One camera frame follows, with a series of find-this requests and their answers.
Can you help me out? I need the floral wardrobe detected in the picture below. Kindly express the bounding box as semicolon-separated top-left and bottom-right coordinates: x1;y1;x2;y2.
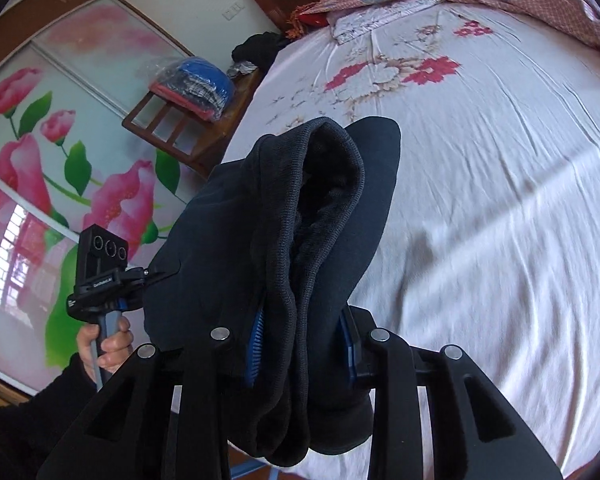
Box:
0;0;221;401

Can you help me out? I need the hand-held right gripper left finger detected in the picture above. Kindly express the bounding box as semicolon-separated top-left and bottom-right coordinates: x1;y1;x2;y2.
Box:
37;307;268;480

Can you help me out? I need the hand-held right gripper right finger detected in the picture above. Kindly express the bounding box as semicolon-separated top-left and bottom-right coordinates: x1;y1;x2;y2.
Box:
337;305;563;480

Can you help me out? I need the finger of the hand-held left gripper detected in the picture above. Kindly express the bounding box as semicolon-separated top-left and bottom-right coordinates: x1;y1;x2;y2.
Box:
142;267;178;283

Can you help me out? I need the person's left hand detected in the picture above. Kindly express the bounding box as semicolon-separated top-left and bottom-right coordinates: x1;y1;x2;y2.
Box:
76;312;135;376

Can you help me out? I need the white floral quilt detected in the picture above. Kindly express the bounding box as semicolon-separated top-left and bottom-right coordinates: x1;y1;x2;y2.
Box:
330;0;443;45

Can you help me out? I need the red pillow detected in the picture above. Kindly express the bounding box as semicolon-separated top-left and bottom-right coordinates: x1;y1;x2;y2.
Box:
297;10;331;28

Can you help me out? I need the black jacket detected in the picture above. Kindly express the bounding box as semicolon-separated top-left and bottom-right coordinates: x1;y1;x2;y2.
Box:
142;116;402;468

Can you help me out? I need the plastic bag of clothes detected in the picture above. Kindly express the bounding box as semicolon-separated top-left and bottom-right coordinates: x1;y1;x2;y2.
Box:
139;56;236;123

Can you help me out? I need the wooden chair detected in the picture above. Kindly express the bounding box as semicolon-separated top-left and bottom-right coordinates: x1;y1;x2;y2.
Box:
121;62;261;181

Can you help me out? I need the wooden nightstand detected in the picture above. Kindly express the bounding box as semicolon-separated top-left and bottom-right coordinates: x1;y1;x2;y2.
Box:
230;67;266;126

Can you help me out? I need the orange fringed cloth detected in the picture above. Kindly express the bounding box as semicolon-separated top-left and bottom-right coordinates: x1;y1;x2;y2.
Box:
282;4;321;38

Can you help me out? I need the bed with floral sheet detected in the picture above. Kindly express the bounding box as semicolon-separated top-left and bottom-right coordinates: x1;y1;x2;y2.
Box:
220;0;600;480

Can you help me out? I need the black clothing pile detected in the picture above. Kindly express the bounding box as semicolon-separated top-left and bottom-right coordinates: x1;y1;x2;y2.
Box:
230;31;293;73

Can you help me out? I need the person's left forearm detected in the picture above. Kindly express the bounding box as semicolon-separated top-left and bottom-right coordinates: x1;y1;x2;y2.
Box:
0;352;106;480

